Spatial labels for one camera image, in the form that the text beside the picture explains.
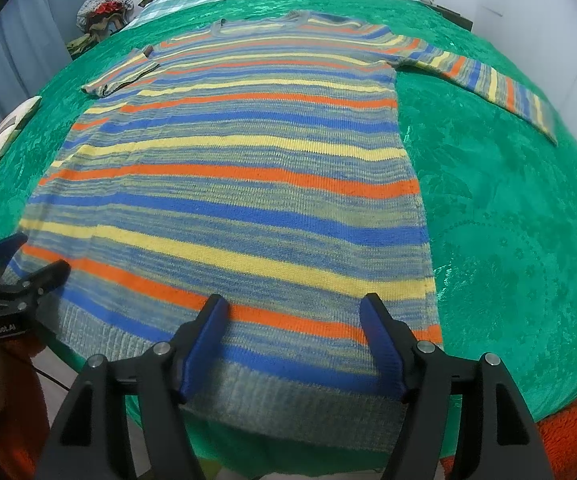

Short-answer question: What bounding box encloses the pile of dark clothes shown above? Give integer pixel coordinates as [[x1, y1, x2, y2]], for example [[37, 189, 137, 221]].
[[66, 10, 129, 56]]

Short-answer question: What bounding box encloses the grey blue curtain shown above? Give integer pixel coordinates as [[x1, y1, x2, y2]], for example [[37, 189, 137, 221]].
[[0, 10, 84, 161]]

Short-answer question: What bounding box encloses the green patterned blanket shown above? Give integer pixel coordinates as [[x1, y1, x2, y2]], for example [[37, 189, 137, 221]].
[[0, 0, 577, 466]]

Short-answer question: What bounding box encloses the orange fleece blanket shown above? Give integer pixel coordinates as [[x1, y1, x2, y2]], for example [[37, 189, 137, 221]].
[[0, 265, 577, 480]]

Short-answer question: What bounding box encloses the dark wooden furniture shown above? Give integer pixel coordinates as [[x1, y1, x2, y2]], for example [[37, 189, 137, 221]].
[[418, 0, 475, 32]]

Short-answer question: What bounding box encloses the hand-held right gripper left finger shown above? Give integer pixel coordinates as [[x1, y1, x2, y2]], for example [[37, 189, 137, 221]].
[[33, 294, 230, 480]]

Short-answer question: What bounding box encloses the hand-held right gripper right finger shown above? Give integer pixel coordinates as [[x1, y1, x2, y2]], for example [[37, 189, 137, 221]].
[[359, 294, 556, 480]]

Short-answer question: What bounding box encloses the thin black cable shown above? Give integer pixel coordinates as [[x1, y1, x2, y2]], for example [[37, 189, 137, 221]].
[[32, 366, 75, 392]]

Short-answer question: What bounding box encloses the striped knit sweater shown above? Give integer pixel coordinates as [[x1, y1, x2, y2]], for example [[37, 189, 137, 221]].
[[7, 11, 559, 456]]

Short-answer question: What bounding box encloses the black white patterned cushion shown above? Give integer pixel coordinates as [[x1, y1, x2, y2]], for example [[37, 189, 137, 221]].
[[0, 96, 43, 201]]

